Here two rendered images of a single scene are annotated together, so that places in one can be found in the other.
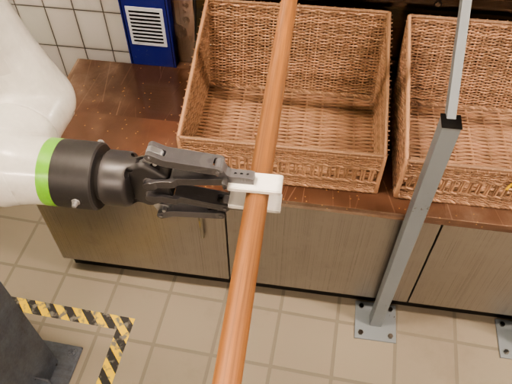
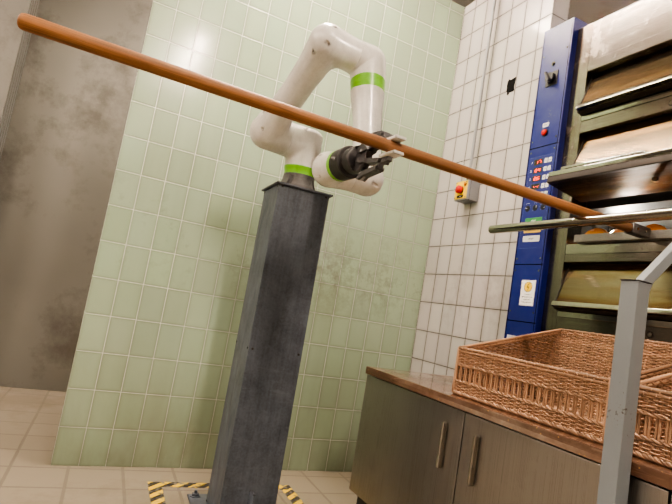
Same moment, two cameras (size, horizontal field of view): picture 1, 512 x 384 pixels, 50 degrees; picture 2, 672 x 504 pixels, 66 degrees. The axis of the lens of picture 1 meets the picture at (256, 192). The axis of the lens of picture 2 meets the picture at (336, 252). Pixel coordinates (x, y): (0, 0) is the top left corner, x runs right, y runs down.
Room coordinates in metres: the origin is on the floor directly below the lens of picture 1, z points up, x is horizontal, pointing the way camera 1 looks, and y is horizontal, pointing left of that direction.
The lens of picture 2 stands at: (-0.31, -0.98, 0.79)
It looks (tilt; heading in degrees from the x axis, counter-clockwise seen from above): 6 degrees up; 57
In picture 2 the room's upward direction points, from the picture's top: 10 degrees clockwise
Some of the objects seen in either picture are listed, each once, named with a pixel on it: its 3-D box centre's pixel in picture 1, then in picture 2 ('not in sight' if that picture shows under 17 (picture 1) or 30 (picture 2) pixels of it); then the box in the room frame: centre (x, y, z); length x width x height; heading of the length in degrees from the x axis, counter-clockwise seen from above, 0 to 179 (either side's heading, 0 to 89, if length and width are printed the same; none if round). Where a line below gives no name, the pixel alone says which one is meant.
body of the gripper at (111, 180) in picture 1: (139, 180); (360, 158); (0.47, 0.16, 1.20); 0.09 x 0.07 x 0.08; 83
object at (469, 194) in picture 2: not in sight; (466, 191); (1.57, 0.80, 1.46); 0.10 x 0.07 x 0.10; 82
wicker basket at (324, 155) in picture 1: (287, 91); (577, 373); (1.21, -0.09, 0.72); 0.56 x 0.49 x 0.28; 83
